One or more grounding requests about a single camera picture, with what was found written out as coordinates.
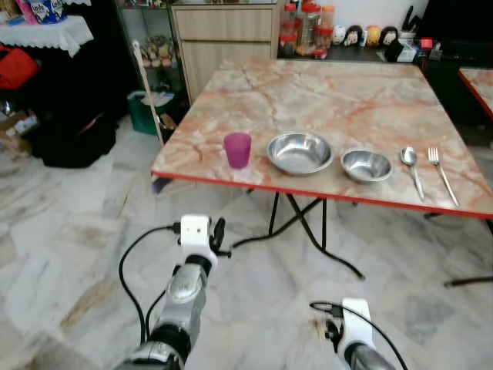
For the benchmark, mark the light wooden cabinet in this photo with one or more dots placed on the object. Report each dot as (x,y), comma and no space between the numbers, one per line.
(223,46)

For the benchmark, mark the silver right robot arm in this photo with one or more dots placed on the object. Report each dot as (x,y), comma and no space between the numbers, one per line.
(367,360)

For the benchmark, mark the black bag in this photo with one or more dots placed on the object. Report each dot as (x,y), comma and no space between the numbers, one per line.
(73,142)

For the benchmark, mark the steel fork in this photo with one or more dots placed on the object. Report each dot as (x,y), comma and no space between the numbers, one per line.
(434,156)

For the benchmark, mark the orange-lid plastic jar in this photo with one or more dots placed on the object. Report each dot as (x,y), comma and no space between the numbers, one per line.
(328,17)

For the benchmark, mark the large steel bowl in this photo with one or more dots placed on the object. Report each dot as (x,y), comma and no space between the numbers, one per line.
(300,153)

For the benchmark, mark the glass display shelf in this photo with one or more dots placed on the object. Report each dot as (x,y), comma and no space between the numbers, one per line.
(154,54)

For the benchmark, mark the green plastic bin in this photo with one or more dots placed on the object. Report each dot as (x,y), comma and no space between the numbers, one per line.
(142,116)

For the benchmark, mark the purple plastic cup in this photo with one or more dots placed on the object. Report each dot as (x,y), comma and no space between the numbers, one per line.
(237,150)

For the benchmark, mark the red bag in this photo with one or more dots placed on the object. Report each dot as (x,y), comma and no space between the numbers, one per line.
(15,68)

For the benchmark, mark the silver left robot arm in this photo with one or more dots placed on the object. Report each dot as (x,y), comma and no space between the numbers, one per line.
(185,297)

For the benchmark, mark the white round figurine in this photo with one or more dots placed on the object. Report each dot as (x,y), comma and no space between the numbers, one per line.
(340,35)

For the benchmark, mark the small white box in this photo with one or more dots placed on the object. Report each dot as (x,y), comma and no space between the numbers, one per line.
(407,52)

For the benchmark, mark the white lace tablecloth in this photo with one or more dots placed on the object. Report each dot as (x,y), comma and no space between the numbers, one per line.
(46,35)

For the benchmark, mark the small red-lid plastic jar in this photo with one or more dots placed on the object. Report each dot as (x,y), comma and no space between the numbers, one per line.
(323,42)

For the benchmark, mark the black round figurine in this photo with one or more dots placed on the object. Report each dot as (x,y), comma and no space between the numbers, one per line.
(390,37)

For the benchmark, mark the small steel bowl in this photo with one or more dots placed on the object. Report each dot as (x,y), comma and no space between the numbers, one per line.
(367,165)

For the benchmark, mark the large clear red-lid jar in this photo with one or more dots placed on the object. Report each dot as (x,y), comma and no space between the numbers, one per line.
(309,27)

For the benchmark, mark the yellow round figurine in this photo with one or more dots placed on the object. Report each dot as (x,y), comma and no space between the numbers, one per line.
(373,35)

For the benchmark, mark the pale wooden stick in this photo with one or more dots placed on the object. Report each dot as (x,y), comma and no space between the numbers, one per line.
(146,85)

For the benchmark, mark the black-haired round figurine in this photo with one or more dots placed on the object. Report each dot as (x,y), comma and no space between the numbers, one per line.
(355,37)

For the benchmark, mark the blue and white container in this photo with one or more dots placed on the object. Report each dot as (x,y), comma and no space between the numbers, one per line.
(50,9)

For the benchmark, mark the steel spoon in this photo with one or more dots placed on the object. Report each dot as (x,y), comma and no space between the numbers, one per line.
(409,157)

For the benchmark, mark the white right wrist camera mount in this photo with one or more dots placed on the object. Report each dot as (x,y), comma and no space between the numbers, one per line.
(357,316)

